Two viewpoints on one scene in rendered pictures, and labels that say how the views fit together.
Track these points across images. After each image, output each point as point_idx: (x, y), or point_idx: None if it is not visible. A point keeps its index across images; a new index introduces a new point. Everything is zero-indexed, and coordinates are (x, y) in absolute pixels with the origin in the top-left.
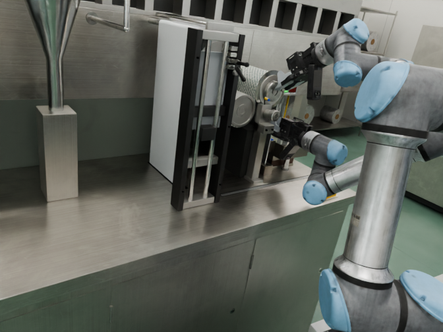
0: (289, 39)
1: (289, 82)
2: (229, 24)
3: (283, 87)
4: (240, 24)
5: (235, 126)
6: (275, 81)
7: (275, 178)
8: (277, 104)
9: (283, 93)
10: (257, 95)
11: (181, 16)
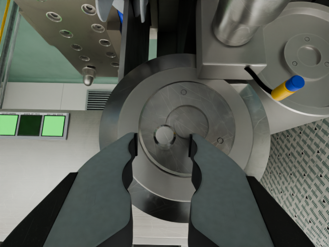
0: (2, 223)
1: (258, 235)
2: (161, 241)
3: (209, 160)
4: (136, 242)
5: (324, 5)
6: (188, 176)
7: None
8: (132, 71)
9: (104, 116)
10: (255, 110)
11: None
